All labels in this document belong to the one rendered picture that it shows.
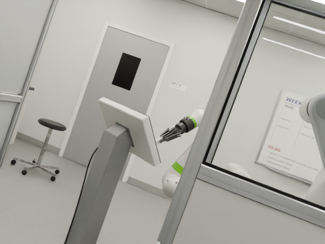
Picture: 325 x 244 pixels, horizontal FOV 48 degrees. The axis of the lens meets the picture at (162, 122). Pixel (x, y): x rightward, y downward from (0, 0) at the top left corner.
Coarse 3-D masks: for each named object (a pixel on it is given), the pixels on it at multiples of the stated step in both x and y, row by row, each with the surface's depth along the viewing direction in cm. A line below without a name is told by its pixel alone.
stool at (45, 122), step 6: (42, 120) 424; (48, 120) 440; (48, 126) 418; (54, 126) 420; (60, 126) 427; (48, 132) 433; (48, 138) 434; (42, 150) 434; (42, 156) 435; (12, 162) 430; (24, 162) 433; (30, 162) 435; (36, 162) 444; (24, 168) 409; (30, 168) 418; (42, 168) 432; (54, 168) 452; (24, 174) 408; (54, 174) 423; (54, 180) 424
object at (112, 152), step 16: (112, 144) 211; (128, 144) 215; (96, 160) 219; (112, 160) 211; (96, 176) 215; (112, 176) 214; (96, 192) 211; (112, 192) 217; (80, 208) 220; (96, 208) 213; (80, 224) 216; (96, 224) 216; (80, 240) 212; (96, 240) 219
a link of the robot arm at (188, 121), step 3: (186, 117) 232; (189, 117) 232; (180, 120) 232; (183, 120) 230; (186, 120) 230; (189, 120) 230; (186, 123) 228; (189, 123) 229; (192, 123) 230; (186, 126) 229; (189, 126) 229; (192, 126) 231; (186, 129) 230; (189, 129) 230; (192, 129) 233; (186, 132) 232
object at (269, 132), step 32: (288, 0) 92; (320, 0) 91; (256, 32) 93; (288, 32) 92; (320, 32) 91; (256, 64) 93; (288, 64) 92; (320, 64) 91; (256, 96) 93; (288, 96) 92; (320, 96) 91; (224, 128) 94; (256, 128) 93; (288, 128) 92; (320, 128) 91; (224, 160) 94; (256, 160) 93; (288, 160) 92; (320, 160) 91; (288, 192) 92; (320, 192) 91
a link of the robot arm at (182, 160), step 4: (188, 148) 232; (184, 152) 232; (188, 152) 229; (180, 156) 232; (184, 156) 230; (176, 160) 234; (180, 160) 230; (184, 160) 229; (180, 164) 229; (184, 164) 228
